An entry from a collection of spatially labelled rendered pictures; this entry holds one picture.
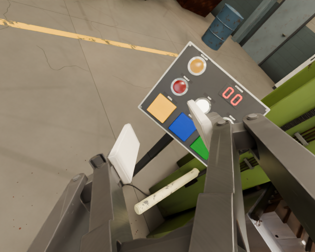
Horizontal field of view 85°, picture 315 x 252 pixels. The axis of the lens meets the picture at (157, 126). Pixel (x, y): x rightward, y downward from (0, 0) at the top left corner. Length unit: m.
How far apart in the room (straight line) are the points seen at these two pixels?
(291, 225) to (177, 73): 0.67
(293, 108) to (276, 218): 0.41
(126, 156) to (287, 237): 0.76
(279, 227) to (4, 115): 1.78
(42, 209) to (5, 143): 0.53
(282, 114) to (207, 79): 0.35
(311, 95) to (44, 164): 1.53
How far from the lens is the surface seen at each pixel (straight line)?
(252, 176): 0.94
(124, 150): 0.16
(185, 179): 0.99
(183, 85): 0.59
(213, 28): 5.11
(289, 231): 0.84
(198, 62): 0.60
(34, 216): 1.41
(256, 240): 0.84
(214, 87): 0.60
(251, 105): 0.63
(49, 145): 1.56
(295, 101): 0.80
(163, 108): 0.59
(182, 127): 0.60
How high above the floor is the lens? 1.38
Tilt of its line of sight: 44 degrees down
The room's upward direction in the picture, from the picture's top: 40 degrees clockwise
